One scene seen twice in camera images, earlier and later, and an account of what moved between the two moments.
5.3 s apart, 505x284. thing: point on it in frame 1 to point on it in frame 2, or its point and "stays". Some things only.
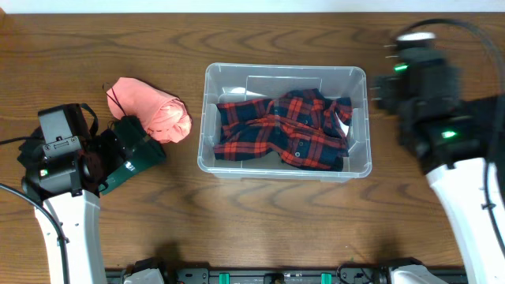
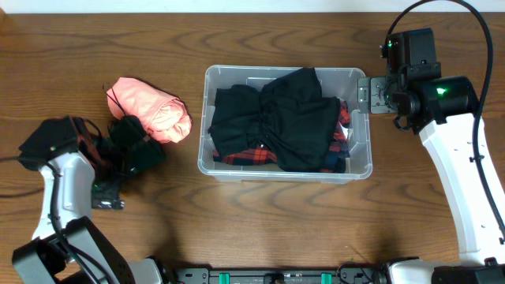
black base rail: (284, 276) stays
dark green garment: (146, 156) stays
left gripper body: (103, 156) to (104, 189)
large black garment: (488, 116) to (288, 113)
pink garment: (166, 117) stays
